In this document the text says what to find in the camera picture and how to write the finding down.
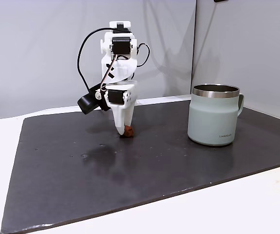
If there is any black oval camera box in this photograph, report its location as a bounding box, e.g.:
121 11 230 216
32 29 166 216
77 82 109 115

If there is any thin black motor cable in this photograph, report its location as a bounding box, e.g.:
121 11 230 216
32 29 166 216
135 43 151 68

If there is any black camera cable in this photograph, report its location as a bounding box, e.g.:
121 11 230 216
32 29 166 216
77 27 114 91

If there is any dark grey table mat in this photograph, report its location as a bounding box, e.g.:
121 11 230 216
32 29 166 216
0 99 280 234

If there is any red-brown cube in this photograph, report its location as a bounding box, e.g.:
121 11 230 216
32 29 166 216
123 125 134 138

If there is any pale green steel-rimmed mug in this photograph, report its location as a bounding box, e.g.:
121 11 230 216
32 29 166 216
187 83 245 147

